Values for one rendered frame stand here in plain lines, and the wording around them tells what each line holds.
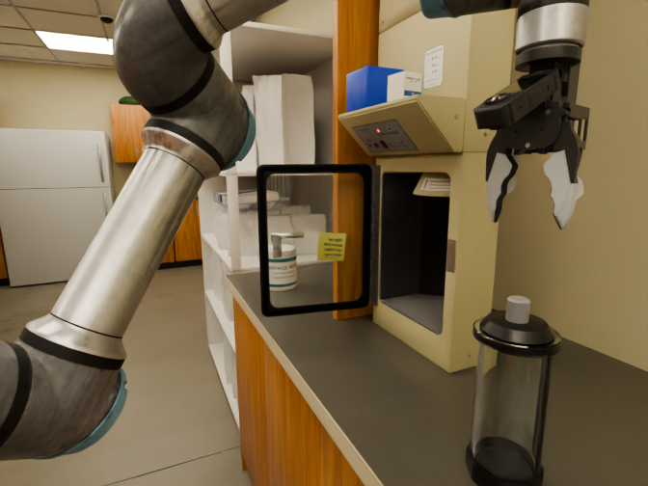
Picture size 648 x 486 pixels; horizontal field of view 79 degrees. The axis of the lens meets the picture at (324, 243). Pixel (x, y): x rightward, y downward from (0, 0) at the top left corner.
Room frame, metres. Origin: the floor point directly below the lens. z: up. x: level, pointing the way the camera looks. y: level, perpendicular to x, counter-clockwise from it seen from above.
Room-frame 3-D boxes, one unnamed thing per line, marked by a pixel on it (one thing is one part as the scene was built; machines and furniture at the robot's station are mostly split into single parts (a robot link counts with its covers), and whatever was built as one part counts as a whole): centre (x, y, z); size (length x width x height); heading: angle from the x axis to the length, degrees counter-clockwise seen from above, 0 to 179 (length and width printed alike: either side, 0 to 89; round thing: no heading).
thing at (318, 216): (1.02, 0.02, 1.19); 0.30 x 0.01 x 0.40; 104
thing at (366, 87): (0.98, -0.12, 1.56); 0.10 x 0.10 x 0.09; 24
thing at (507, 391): (0.50, -0.26, 1.06); 0.11 x 0.11 x 0.21
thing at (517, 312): (0.50, -0.26, 1.18); 0.09 x 0.09 x 0.07
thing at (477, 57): (0.98, -0.32, 1.33); 0.32 x 0.25 x 0.77; 24
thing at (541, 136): (0.52, -0.28, 1.46); 0.09 x 0.08 x 0.12; 127
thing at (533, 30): (0.52, -0.27, 1.54); 0.08 x 0.08 x 0.05
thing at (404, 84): (0.87, -0.17, 1.54); 0.05 x 0.05 x 0.06; 32
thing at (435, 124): (0.90, -0.15, 1.46); 0.32 x 0.12 x 0.10; 24
